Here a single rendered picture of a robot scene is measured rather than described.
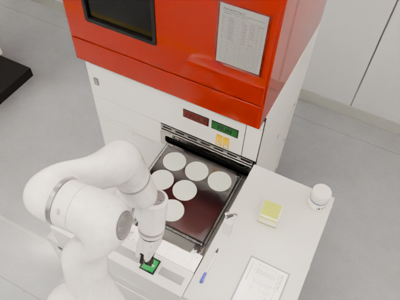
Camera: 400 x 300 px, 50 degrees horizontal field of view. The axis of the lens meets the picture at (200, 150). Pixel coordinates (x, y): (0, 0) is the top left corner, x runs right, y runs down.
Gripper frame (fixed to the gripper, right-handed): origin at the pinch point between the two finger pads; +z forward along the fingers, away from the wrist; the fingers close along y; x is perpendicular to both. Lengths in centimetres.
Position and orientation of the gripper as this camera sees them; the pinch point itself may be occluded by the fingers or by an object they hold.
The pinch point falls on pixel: (148, 259)
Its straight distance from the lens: 149.8
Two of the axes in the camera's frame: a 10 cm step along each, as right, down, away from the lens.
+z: -1.3, 7.5, 6.5
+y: -4.4, 5.5, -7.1
